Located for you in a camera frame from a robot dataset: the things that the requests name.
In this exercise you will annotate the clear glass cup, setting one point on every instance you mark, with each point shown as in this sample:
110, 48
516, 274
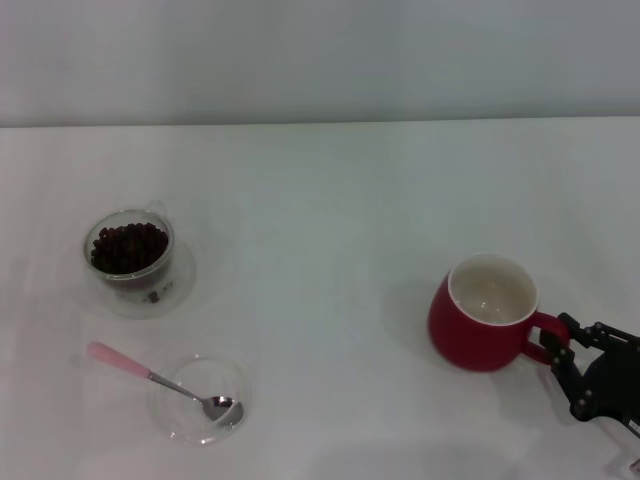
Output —
131, 301

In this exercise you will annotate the red mug white inside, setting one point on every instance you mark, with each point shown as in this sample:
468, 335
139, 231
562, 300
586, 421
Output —
450, 335

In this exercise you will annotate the clear glass lid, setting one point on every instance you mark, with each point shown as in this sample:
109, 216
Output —
222, 375

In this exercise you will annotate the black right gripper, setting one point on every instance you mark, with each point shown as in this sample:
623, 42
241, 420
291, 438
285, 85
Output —
615, 380

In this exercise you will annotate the pile of coffee beans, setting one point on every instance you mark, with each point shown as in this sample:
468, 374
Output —
130, 247

